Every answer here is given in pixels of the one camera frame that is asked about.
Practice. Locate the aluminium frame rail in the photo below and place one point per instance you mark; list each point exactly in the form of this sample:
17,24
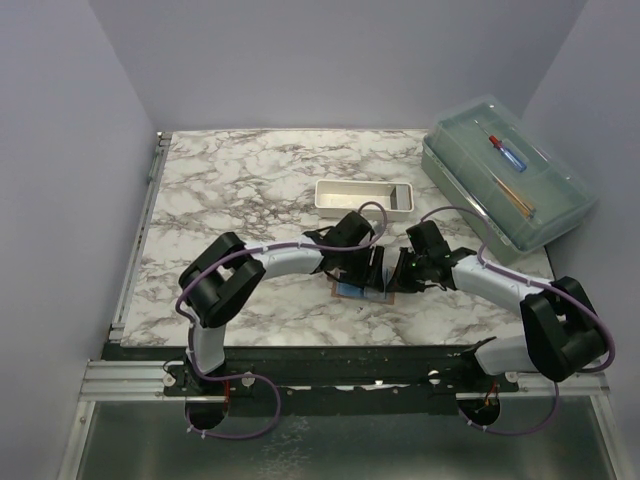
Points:
81,425

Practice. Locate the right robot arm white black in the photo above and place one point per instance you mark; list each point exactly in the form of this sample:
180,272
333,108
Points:
560,334

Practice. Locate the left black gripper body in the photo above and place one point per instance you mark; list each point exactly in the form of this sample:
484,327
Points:
353,260

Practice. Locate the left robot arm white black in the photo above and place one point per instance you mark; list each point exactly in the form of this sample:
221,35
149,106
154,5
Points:
216,286

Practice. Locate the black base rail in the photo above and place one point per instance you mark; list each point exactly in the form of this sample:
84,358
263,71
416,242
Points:
316,381

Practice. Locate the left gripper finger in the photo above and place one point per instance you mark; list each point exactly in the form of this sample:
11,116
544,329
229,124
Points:
375,278
354,278

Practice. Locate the orange pencil tool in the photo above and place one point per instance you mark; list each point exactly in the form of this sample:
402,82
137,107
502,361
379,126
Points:
524,207

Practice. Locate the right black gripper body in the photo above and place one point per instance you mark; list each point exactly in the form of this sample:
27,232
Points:
416,269

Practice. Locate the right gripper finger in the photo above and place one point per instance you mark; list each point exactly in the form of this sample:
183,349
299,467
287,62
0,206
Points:
421,286
400,279

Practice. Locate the tan leather card holder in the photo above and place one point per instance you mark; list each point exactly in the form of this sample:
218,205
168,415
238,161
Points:
346,291

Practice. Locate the white rectangular tray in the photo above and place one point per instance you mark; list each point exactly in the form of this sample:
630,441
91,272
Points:
335,198

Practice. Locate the red blue screwdriver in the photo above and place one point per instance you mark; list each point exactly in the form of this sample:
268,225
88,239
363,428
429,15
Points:
503,150

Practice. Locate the clear green plastic toolbox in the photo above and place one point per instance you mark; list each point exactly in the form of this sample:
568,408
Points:
461,162

